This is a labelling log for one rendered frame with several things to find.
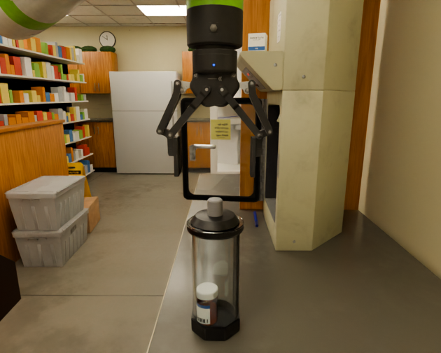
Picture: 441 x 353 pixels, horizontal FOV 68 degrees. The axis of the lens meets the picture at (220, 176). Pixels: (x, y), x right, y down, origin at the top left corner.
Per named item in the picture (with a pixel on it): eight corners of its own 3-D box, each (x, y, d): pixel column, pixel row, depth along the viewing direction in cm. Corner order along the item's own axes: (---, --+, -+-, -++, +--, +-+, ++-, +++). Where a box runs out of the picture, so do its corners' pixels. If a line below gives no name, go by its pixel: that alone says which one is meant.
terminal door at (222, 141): (259, 202, 128) (262, 97, 118) (183, 199, 131) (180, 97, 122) (259, 202, 128) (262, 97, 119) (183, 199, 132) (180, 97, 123)
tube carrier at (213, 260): (241, 303, 72) (242, 211, 67) (243, 338, 61) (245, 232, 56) (192, 302, 72) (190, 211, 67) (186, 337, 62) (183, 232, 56)
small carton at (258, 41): (267, 57, 99) (267, 36, 97) (264, 54, 94) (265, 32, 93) (250, 57, 100) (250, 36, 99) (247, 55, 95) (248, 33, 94)
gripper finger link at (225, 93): (216, 90, 58) (222, 85, 57) (257, 138, 60) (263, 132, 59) (215, 90, 54) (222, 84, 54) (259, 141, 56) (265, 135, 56)
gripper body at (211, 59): (239, 52, 58) (238, 106, 60) (191, 52, 58) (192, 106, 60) (241, 46, 50) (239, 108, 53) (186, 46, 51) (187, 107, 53)
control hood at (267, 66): (267, 92, 119) (267, 62, 116) (282, 90, 87) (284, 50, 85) (235, 92, 119) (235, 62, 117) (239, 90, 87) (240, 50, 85)
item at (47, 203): (90, 207, 321) (87, 174, 313) (60, 232, 262) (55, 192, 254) (47, 207, 321) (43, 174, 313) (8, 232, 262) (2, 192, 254)
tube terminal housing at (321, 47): (325, 213, 130) (343, 1, 111) (358, 251, 98) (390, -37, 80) (262, 213, 130) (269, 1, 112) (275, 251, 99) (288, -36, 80)
